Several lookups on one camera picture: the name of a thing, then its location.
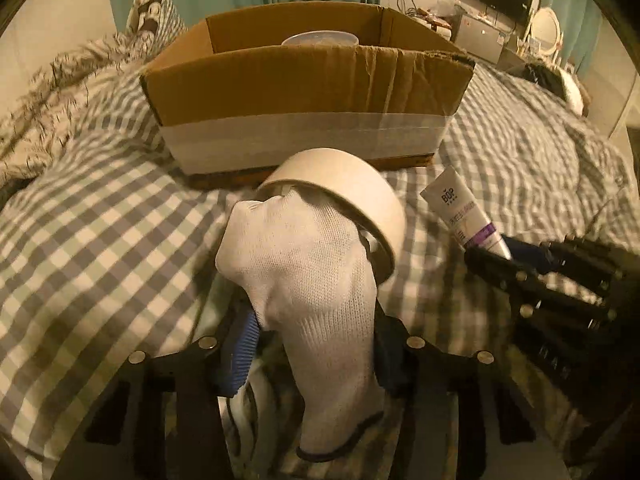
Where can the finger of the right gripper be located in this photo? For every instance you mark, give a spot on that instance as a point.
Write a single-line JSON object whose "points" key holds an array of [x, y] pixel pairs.
{"points": [[495, 269], [543, 257]]}

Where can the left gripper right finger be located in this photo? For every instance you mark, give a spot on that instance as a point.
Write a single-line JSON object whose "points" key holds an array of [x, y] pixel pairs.
{"points": [[462, 418]]}

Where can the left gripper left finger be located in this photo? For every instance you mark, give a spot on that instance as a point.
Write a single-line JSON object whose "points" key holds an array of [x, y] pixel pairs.
{"points": [[123, 434]]}

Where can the white purple cream tube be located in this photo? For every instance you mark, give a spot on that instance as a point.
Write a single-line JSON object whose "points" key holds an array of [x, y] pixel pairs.
{"points": [[454, 203]]}

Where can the white sock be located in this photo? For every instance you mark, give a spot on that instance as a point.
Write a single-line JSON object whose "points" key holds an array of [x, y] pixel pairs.
{"points": [[307, 275]]}

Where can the beige tape roll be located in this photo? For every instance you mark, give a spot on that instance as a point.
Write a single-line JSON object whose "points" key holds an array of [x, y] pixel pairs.
{"points": [[362, 192]]}

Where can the clear round plastic container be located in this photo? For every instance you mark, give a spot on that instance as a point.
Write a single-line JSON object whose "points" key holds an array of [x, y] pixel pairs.
{"points": [[322, 38]]}

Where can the black bag on chair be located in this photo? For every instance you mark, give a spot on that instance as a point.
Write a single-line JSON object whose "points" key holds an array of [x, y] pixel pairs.
{"points": [[561, 83]]}

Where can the grey mini fridge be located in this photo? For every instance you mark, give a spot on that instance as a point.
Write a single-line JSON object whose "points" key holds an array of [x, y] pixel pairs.
{"points": [[477, 38]]}

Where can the white oval mirror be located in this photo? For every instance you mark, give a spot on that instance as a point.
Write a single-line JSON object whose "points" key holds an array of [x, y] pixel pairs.
{"points": [[545, 31]]}

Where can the green curtain at right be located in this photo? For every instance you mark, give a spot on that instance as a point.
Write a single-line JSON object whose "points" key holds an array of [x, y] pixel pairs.
{"points": [[580, 22]]}

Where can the floral white blanket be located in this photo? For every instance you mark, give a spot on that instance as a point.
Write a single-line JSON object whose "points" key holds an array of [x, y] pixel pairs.
{"points": [[38, 126]]}

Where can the cardboard box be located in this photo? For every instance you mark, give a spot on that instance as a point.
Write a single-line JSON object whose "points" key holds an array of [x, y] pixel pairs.
{"points": [[232, 103]]}

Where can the checked pillow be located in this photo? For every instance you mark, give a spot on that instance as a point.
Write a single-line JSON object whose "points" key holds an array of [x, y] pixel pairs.
{"points": [[148, 45]]}

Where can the brown white plush toy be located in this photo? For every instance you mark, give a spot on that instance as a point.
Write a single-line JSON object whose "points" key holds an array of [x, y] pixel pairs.
{"points": [[149, 15]]}

